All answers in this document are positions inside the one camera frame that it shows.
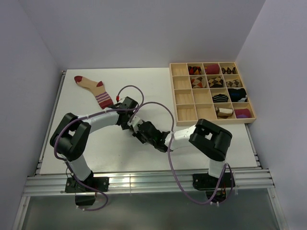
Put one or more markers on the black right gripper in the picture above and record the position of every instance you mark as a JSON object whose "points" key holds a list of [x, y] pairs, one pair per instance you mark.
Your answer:
{"points": [[138, 135]]}

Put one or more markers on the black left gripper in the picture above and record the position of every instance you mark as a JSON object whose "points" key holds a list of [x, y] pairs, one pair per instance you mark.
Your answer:
{"points": [[124, 126]]}

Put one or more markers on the tan sock with purple stripes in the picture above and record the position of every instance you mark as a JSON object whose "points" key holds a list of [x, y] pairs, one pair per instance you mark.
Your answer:
{"points": [[97, 89]]}

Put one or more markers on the tan orange argyle sock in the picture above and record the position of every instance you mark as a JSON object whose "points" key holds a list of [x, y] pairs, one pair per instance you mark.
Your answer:
{"points": [[198, 82]]}

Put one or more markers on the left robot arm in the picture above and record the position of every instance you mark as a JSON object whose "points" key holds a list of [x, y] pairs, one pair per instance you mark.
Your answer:
{"points": [[71, 136]]}

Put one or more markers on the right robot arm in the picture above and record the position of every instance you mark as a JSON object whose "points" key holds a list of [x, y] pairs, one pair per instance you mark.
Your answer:
{"points": [[209, 138]]}

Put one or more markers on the beige rolled sock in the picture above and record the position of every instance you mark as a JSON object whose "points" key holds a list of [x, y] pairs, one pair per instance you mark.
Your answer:
{"points": [[223, 112]]}

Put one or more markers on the wooden compartment tray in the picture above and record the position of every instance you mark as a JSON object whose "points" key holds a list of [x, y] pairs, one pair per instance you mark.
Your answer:
{"points": [[191, 104]]}

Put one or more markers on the red orange argyle rolled sock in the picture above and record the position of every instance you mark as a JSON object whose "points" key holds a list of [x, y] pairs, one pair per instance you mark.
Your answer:
{"points": [[194, 70]]}

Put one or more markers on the black white striped rolled sock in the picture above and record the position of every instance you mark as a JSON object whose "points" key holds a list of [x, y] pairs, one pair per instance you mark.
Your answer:
{"points": [[220, 98]]}

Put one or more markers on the brown tan argyle rolled sock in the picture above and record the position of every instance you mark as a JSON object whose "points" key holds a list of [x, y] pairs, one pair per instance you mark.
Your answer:
{"points": [[216, 82]]}

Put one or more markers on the crimson rolled sock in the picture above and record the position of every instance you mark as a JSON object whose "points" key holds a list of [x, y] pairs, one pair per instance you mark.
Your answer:
{"points": [[212, 69]]}

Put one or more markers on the magenta purple rolled sock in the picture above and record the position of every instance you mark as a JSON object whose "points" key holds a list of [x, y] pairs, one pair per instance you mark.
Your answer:
{"points": [[242, 113]]}

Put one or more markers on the black blue rolled sock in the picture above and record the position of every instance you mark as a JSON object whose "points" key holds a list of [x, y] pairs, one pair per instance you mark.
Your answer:
{"points": [[237, 95]]}

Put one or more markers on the grey brown argyle rolled sock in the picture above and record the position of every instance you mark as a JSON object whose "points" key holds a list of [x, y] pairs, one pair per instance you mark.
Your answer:
{"points": [[233, 83]]}

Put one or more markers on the brown white argyle rolled sock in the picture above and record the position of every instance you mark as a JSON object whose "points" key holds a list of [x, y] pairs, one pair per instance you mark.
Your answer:
{"points": [[229, 70]]}

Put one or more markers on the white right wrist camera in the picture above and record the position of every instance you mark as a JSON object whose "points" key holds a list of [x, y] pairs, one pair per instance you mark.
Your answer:
{"points": [[134, 123]]}

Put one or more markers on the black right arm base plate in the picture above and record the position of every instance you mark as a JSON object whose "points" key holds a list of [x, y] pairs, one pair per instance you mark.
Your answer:
{"points": [[205, 182]]}

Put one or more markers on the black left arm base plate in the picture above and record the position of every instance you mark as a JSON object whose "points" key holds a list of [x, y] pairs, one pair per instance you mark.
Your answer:
{"points": [[85, 195]]}

